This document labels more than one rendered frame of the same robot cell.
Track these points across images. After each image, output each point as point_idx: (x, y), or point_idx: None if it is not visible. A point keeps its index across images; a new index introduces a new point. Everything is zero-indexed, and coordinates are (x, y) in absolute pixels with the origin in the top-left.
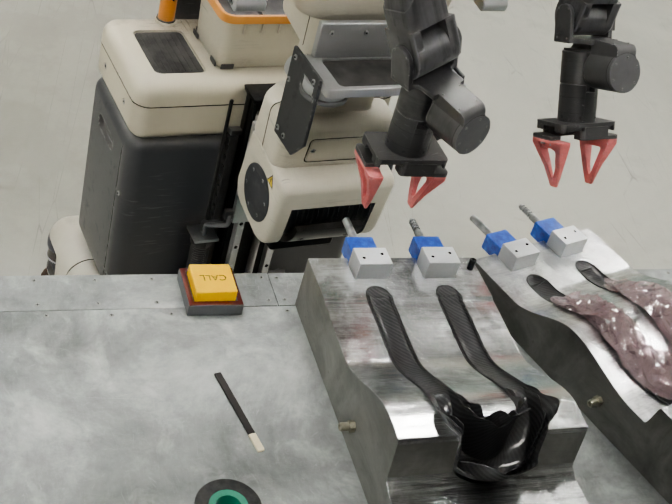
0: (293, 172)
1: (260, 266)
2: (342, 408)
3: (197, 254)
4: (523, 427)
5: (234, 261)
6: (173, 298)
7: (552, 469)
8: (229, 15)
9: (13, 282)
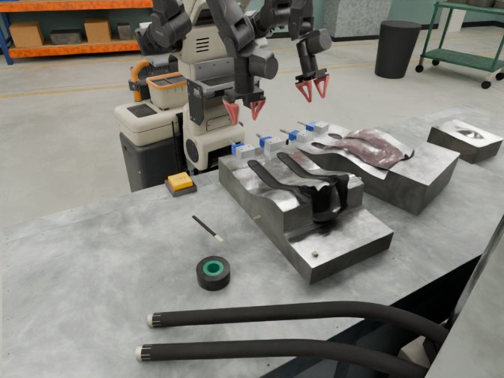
0: (203, 136)
1: None
2: (253, 212)
3: None
4: (335, 193)
5: None
6: (165, 193)
7: (354, 208)
8: (160, 86)
9: (91, 205)
